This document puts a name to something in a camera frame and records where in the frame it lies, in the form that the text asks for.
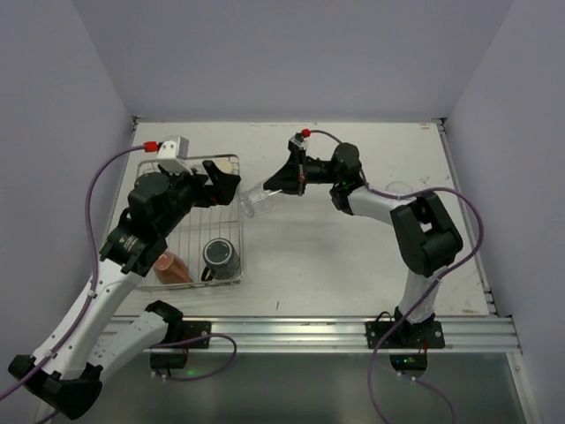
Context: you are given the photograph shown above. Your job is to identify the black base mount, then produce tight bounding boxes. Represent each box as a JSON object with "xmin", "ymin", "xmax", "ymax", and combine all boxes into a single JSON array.
[
  {"xmin": 149, "ymin": 321, "xmax": 212, "ymax": 375},
  {"xmin": 365, "ymin": 309, "xmax": 446, "ymax": 376}
]

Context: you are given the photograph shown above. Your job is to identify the chrome wire dish rack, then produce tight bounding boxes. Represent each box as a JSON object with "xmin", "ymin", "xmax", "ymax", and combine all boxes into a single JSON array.
[{"xmin": 134, "ymin": 153, "xmax": 246, "ymax": 292}]

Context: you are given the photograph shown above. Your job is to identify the dark green mug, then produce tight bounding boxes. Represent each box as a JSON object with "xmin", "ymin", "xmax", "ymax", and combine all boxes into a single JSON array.
[{"xmin": 201, "ymin": 238, "xmax": 241, "ymax": 282}]

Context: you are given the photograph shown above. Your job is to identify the aluminium rail frame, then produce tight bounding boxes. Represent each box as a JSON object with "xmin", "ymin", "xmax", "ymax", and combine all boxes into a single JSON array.
[{"xmin": 33, "ymin": 314, "xmax": 542, "ymax": 424}]

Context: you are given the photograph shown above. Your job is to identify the faceted clear glass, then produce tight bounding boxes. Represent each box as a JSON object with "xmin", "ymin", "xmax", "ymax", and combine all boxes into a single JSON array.
[{"xmin": 239, "ymin": 183, "xmax": 285, "ymax": 218}]

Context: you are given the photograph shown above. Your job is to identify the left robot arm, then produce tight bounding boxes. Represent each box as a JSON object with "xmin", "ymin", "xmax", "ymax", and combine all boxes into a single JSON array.
[{"xmin": 8, "ymin": 160, "xmax": 241, "ymax": 420}]

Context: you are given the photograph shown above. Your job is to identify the orange plastic cup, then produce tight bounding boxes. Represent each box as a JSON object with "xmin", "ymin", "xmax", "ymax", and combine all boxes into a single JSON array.
[{"xmin": 153, "ymin": 251, "xmax": 193, "ymax": 284}]

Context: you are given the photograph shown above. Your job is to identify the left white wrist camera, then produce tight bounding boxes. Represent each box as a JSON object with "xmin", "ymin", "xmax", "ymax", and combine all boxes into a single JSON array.
[{"xmin": 156, "ymin": 136, "xmax": 189, "ymax": 173}]

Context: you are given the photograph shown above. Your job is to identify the small clear glass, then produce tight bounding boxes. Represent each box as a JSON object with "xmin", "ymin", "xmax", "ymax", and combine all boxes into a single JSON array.
[{"xmin": 385, "ymin": 181, "xmax": 414, "ymax": 197}]

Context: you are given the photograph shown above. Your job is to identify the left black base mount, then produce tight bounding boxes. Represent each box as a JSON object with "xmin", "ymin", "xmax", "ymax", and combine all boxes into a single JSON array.
[{"xmin": 149, "ymin": 321, "xmax": 212, "ymax": 375}]

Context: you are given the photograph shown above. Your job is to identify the purple cable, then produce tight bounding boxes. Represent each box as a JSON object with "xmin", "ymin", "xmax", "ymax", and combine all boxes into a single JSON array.
[
  {"xmin": 299, "ymin": 127, "xmax": 486, "ymax": 424},
  {"xmin": 0, "ymin": 140, "xmax": 161, "ymax": 424}
]

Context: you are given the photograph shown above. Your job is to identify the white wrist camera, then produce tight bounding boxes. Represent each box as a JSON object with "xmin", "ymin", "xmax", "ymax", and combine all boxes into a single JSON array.
[
  {"xmin": 289, "ymin": 132, "xmax": 308, "ymax": 151},
  {"xmin": 156, "ymin": 136, "xmax": 189, "ymax": 173}
]

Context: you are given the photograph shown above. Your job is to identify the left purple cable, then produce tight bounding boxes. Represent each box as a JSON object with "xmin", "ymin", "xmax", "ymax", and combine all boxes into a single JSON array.
[{"xmin": 0, "ymin": 140, "xmax": 161, "ymax": 424}]

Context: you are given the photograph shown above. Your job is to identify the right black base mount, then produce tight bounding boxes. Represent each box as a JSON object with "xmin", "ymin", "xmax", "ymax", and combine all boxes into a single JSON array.
[{"xmin": 365, "ymin": 309, "xmax": 446, "ymax": 376}]

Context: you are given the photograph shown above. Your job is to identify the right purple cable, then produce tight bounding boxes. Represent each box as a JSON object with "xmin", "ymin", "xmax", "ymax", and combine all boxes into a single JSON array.
[{"xmin": 299, "ymin": 127, "xmax": 486, "ymax": 424}]

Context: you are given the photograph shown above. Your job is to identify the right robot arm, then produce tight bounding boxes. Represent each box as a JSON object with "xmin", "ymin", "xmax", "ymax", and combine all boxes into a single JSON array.
[{"xmin": 262, "ymin": 132, "xmax": 463, "ymax": 343}]

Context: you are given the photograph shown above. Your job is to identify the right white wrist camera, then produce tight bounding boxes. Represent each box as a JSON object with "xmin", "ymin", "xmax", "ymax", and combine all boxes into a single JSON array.
[{"xmin": 289, "ymin": 132, "xmax": 308, "ymax": 151}]

